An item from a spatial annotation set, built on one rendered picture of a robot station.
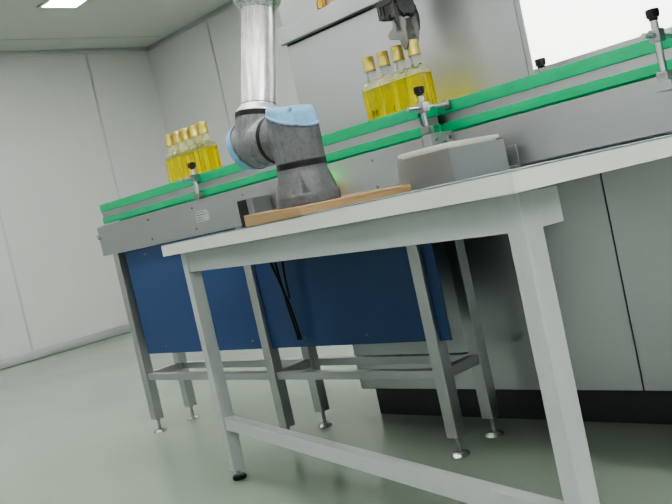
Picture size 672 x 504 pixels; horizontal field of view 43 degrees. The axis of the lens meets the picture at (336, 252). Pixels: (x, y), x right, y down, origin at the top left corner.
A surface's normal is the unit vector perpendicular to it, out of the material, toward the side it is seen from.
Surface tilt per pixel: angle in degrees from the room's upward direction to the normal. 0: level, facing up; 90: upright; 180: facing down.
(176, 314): 90
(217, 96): 90
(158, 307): 90
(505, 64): 90
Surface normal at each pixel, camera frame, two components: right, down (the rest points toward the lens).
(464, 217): -0.84, 0.21
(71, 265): 0.68, -0.11
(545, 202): 0.50, -0.06
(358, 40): -0.70, 0.19
